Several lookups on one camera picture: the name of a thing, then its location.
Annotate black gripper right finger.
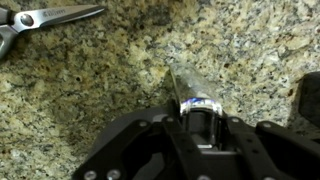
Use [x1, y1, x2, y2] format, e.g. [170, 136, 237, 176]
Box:
[226, 117, 320, 180]

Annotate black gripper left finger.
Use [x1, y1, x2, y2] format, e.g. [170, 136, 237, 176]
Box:
[72, 106, 187, 180]

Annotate black air fryer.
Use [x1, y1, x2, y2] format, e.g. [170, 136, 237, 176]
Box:
[299, 71, 320, 127]

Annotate steel kitchen scissors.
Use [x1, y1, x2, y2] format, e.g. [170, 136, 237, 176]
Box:
[0, 5, 105, 59]

